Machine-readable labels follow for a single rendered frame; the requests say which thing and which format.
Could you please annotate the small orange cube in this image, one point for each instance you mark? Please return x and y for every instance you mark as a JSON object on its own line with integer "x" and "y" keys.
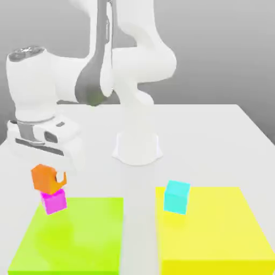
{"x": 43, "y": 178}

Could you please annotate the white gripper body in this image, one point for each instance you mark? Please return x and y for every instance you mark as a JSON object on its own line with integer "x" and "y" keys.
{"x": 68, "y": 160}

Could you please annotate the small magenta cube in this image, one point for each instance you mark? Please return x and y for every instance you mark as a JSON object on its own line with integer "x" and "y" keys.
{"x": 54, "y": 202}

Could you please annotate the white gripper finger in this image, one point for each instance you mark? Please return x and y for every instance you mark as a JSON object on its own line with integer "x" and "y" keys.
{"x": 60, "y": 177}

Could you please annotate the large lime green box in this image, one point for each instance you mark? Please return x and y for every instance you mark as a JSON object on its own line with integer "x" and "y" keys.
{"x": 71, "y": 238}

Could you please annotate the large yellow box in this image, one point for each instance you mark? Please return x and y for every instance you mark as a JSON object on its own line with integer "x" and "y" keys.
{"x": 214, "y": 232}

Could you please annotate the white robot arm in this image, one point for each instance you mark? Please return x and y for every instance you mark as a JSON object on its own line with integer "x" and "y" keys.
{"x": 137, "y": 71}

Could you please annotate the small cyan cube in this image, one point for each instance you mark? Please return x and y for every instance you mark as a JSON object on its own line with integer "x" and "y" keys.
{"x": 176, "y": 198}

